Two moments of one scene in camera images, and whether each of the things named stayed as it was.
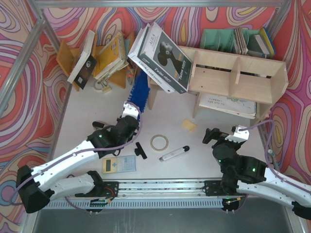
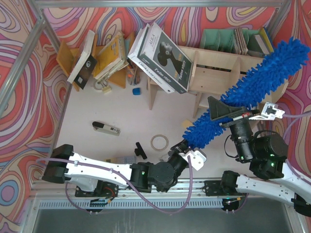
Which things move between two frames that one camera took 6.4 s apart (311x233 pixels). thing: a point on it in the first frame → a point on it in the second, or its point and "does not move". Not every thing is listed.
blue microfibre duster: x=139 y=95 → x=251 y=91
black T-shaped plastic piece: x=139 y=151 does not move
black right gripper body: x=219 y=137 → x=236 y=119
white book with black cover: x=85 y=64 does not move
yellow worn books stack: x=112 y=58 does not move
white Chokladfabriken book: x=133 y=55 does not move
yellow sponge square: x=189 y=125 does not move
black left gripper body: x=129 y=124 → x=182 y=147
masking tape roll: x=157 y=135 does not move
